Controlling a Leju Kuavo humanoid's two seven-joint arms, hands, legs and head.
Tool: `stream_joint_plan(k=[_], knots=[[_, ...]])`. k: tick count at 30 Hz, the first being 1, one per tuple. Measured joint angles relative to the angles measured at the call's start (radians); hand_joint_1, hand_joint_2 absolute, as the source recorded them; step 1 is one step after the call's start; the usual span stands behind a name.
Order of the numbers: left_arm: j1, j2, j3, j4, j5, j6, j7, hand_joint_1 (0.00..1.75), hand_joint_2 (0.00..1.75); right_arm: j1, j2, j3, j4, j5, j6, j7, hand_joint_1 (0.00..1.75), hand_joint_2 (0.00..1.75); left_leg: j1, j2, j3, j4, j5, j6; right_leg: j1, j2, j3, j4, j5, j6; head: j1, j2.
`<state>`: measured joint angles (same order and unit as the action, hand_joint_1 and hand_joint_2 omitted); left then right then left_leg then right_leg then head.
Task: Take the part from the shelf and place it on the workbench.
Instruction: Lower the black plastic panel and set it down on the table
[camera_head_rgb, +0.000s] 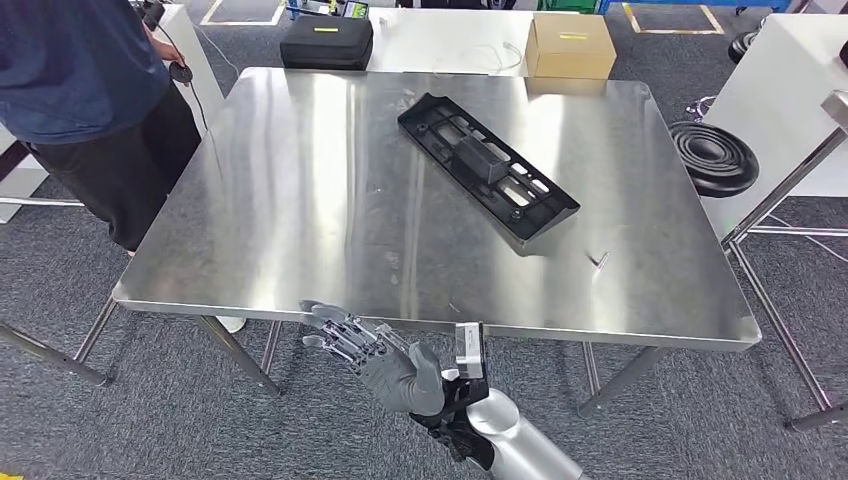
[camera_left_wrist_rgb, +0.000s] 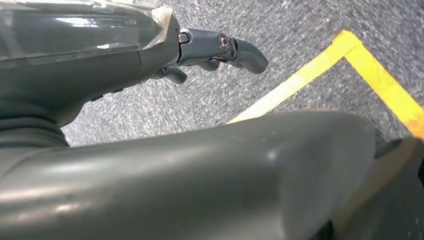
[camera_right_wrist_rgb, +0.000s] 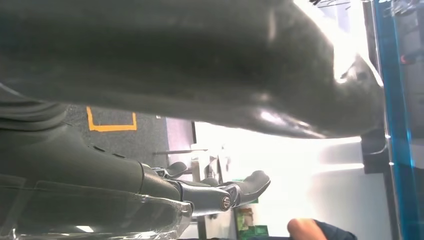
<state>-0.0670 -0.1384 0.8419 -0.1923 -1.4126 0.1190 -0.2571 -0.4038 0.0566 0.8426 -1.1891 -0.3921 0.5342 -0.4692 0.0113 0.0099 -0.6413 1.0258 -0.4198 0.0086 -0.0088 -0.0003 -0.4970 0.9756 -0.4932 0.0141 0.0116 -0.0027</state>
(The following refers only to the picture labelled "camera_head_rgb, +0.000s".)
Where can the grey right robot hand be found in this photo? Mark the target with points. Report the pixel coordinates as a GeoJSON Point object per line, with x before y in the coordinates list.
{"type": "Point", "coordinates": [404, 384]}

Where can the person's hand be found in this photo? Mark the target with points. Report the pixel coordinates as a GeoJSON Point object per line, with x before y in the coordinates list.
{"type": "Point", "coordinates": [169, 58]}

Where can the black handheld switch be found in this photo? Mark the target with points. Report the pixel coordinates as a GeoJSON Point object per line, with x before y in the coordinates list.
{"type": "Point", "coordinates": [181, 73]}

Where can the black plastic plate bracket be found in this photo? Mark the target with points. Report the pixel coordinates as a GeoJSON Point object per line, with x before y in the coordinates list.
{"type": "Point", "coordinates": [530, 212]}

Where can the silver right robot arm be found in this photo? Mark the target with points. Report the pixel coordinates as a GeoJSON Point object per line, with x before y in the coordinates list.
{"type": "Point", "coordinates": [517, 437]}

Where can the steel workbench table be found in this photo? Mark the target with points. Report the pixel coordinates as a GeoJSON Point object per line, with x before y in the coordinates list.
{"type": "Point", "coordinates": [298, 199]}

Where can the person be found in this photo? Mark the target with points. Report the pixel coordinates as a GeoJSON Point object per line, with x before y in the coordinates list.
{"type": "Point", "coordinates": [66, 66]}

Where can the black zip case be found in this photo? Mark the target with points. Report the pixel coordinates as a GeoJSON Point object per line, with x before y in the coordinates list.
{"type": "Point", "coordinates": [324, 46]}

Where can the black device green label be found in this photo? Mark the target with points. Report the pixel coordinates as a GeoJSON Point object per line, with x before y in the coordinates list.
{"type": "Point", "coordinates": [354, 8]}

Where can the small metal hex key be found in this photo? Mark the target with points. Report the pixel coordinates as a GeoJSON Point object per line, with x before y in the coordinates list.
{"type": "Point", "coordinates": [601, 257]}

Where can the brown cardboard box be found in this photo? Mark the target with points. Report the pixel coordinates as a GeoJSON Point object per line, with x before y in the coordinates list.
{"type": "Point", "coordinates": [570, 56]}

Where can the black ribbed round disc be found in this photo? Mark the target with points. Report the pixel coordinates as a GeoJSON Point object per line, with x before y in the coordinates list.
{"type": "Point", "coordinates": [712, 159]}
{"type": "Point", "coordinates": [743, 46]}

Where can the green plastic crate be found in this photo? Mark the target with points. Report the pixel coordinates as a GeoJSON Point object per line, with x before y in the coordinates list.
{"type": "Point", "coordinates": [570, 5]}

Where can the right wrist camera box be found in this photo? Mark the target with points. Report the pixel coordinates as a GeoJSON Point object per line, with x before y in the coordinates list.
{"type": "Point", "coordinates": [470, 351]}

